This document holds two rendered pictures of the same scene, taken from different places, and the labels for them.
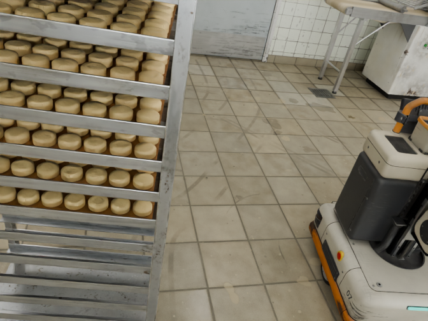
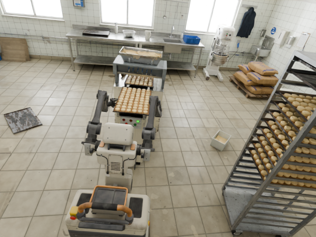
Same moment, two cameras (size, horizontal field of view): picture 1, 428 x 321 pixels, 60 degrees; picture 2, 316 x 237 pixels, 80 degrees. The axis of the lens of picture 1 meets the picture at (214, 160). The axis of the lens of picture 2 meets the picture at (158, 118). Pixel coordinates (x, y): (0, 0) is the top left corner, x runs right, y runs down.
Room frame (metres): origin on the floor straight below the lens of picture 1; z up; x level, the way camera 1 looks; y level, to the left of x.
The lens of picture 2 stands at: (2.18, -0.65, 2.10)
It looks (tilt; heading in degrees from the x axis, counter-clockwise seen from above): 36 degrees down; 187
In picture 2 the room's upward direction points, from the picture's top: 8 degrees clockwise
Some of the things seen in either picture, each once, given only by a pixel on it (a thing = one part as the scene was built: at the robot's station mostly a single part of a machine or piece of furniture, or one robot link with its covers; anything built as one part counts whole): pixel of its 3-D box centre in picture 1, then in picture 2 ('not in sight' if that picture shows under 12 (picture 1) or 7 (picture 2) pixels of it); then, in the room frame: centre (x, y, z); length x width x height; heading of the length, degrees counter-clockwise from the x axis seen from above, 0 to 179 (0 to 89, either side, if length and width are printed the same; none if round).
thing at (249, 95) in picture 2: not in sight; (251, 87); (-2.94, 1.19, 0.06); 1.20 x 0.80 x 0.11; 20
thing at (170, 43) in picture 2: not in sight; (138, 48); (-2.84, -2.02, 0.61); 3.40 x 0.70 x 1.22; 108
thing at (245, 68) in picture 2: not in sight; (253, 69); (-3.19, 1.12, 0.47); 0.72 x 0.42 x 0.17; 108
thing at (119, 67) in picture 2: not in sight; (140, 73); (-0.33, -1.28, 1.01); 0.72 x 0.33 x 0.34; 99
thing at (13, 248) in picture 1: (86, 255); (265, 223); (1.02, 0.46, 0.24); 0.64 x 0.03 x 0.03; 98
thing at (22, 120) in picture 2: not in sight; (22, 119); (0.10, -3.14, 0.01); 0.60 x 0.40 x 0.03; 55
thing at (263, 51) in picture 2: not in sight; (262, 47); (-3.83, 1.34, 0.93); 0.99 x 0.38 x 1.09; 18
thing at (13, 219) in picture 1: (85, 225); (273, 214); (1.02, 0.46, 0.42); 0.64 x 0.03 x 0.03; 98
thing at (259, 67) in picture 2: not in sight; (261, 68); (-2.90, 1.22, 0.62); 0.72 x 0.42 x 0.17; 24
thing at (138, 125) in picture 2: not in sight; (130, 122); (0.53, -1.14, 0.77); 0.24 x 0.04 x 0.14; 99
